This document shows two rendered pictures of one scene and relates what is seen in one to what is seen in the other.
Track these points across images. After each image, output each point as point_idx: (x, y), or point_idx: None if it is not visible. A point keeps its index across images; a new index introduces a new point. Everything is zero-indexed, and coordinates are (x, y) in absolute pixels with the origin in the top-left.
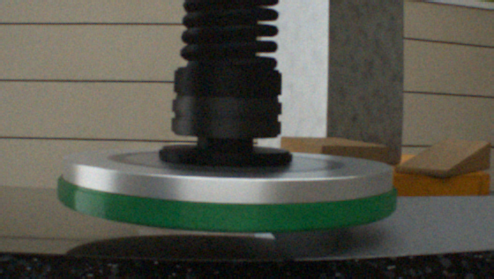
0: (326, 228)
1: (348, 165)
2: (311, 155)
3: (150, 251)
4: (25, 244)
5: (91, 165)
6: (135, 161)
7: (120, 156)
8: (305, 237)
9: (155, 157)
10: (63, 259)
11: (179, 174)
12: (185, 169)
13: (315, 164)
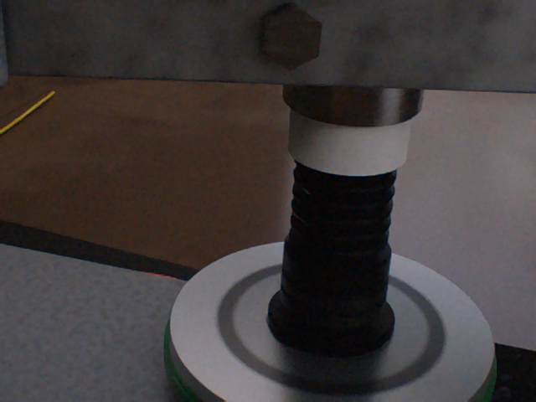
0: None
1: (235, 280)
2: (202, 343)
3: None
4: (515, 365)
5: (466, 300)
6: (421, 321)
7: (430, 350)
8: None
9: (393, 342)
10: None
11: (404, 263)
12: (392, 278)
13: (261, 289)
